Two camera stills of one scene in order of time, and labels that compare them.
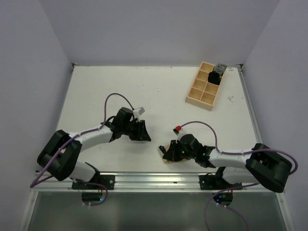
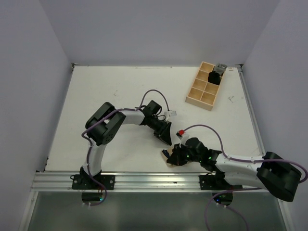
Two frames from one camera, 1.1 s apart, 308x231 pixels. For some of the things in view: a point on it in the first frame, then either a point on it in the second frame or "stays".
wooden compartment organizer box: (203, 94) stays
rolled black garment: (214, 77) stays
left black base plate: (108, 180) stays
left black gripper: (141, 134) → (164, 131)
